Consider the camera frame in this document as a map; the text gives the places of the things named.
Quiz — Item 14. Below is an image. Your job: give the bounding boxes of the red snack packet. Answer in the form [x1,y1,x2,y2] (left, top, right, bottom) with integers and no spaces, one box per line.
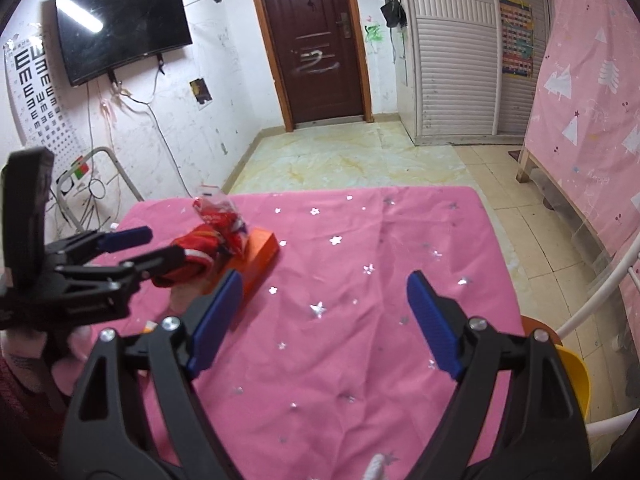
[192,195,249,258]

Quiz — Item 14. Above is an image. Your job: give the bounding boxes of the grey metal rack frame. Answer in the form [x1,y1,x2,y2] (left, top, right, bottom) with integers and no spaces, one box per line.
[56,146,146,233]

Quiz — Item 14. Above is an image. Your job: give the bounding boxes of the colourful grid poster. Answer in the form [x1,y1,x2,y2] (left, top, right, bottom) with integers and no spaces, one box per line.
[500,0,533,80]

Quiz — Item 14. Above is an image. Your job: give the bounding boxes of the brown wall box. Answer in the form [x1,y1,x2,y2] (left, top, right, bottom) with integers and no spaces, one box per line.
[189,78,213,106]

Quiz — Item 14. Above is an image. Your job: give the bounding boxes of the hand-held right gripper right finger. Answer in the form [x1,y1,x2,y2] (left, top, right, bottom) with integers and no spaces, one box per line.
[406,270,593,480]

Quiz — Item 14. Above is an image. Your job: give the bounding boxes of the white metal chair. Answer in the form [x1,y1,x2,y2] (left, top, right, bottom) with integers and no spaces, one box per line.
[555,235,640,441]

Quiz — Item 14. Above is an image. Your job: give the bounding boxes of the eye chart poster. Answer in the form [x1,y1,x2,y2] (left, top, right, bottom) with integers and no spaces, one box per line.
[2,35,88,191]

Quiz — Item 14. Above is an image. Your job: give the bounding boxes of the red knitted garment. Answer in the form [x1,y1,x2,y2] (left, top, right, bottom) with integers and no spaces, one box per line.
[152,224,231,288]

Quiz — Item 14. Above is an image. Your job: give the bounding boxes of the orange box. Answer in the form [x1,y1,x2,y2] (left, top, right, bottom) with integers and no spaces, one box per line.
[202,227,279,298]

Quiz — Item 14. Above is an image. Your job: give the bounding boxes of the white louvered wardrobe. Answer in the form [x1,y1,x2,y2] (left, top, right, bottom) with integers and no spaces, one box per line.
[395,0,551,147]

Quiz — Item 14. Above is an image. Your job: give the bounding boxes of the dark brown door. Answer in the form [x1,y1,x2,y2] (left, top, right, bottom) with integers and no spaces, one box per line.
[245,0,373,133]

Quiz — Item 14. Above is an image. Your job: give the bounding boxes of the white knitted cloth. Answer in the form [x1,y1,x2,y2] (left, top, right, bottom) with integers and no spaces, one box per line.
[364,452,388,480]

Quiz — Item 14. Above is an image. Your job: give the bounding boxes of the pink tree printed cloth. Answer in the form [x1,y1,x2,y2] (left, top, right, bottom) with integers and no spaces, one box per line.
[522,0,640,341]

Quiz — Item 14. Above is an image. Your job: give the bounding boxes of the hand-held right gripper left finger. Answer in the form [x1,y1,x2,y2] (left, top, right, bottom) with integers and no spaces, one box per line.
[59,269,246,480]

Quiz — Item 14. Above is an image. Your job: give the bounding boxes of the pink starred tablecloth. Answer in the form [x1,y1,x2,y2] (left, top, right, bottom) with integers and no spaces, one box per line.
[50,185,526,480]

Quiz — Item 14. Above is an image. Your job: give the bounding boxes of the black wall television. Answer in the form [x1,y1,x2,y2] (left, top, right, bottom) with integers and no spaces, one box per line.
[54,0,194,87]

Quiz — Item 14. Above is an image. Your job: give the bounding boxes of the black hanging bag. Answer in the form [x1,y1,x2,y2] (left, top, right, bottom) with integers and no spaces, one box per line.
[380,0,407,28]

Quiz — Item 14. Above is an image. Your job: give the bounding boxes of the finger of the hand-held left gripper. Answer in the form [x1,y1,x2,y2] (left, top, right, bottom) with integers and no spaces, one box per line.
[42,226,153,266]
[50,246,187,321]

